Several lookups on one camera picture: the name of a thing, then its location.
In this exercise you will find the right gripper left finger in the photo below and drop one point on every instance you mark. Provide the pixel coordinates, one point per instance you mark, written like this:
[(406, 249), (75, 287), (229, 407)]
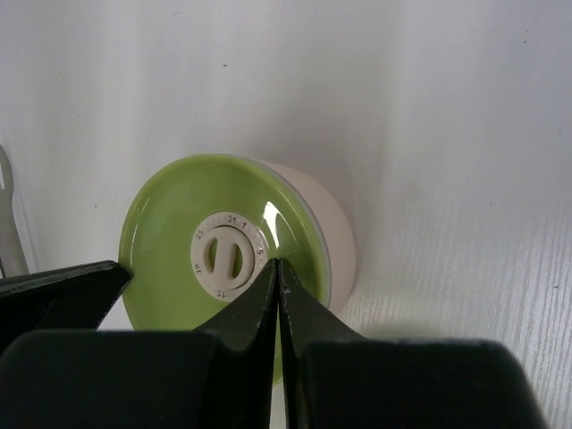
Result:
[(218, 375)]

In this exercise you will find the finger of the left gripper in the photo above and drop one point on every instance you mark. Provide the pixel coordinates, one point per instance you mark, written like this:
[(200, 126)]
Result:
[(77, 297)]

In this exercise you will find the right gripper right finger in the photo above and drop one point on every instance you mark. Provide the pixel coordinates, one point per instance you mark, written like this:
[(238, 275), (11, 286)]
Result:
[(334, 377)]

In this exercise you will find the silver metal tongs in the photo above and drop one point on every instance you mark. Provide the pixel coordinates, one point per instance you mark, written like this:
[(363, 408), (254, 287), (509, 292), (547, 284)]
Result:
[(13, 261)]

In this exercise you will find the green round lid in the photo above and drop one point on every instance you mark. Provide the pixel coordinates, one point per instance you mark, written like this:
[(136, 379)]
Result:
[(201, 230)]

